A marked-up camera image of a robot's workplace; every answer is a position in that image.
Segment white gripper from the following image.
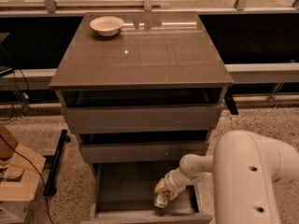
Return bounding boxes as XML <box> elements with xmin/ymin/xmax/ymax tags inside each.
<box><xmin>154</xmin><ymin>168</ymin><xmax>193</xmax><ymax>201</ymax></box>

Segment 7up soda can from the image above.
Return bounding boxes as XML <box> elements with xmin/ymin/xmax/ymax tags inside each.
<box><xmin>154</xmin><ymin>191</ymin><xmax>170</xmax><ymax>208</ymax></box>

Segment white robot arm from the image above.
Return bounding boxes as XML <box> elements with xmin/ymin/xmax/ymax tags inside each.
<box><xmin>154</xmin><ymin>131</ymin><xmax>299</xmax><ymax>224</ymax></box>

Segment bottom open grey drawer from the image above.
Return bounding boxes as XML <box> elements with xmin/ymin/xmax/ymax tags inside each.
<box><xmin>81</xmin><ymin>161</ymin><xmax>212</xmax><ymax>224</ymax></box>

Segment middle grey drawer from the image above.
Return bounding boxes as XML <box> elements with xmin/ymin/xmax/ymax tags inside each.
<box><xmin>79</xmin><ymin>141</ymin><xmax>209</xmax><ymax>163</ymax></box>

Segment grey drawer cabinet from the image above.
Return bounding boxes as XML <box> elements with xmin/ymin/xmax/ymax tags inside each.
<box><xmin>49</xmin><ymin>11</ymin><xmax>235</xmax><ymax>224</ymax></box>

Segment top grey drawer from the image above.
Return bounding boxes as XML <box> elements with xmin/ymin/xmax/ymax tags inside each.
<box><xmin>63</xmin><ymin>105</ymin><xmax>221</xmax><ymax>134</ymax></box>

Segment black metal stand bar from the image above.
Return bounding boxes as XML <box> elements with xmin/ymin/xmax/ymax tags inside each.
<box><xmin>43</xmin><ymin>130</ymin><xmax>71</xmax><ymax>197</ymax></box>

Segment cardboard box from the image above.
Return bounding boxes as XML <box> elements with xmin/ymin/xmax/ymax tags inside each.
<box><xmin>0</xmin><ymin>124</ymin><xmax>45</xmax><ymax>224</ymax></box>

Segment white paper bowl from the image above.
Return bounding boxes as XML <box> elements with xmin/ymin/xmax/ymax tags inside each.
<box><xmin>90</xmin><ymin>16</ymin><xmax>124</xmax><ymax>37</ymax></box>

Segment black cabinet leg bracket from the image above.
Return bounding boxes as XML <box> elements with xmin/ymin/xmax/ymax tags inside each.
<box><xmin>224</xmin><ymin>89</ymin><xmax>238</xmax><ymax>115</ymax></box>

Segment black cable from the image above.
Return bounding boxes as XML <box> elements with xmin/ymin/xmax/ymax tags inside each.
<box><xmin>0</xmin><ymin>133</ymin><xmax>56</xmax><ymax>224</ymax></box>

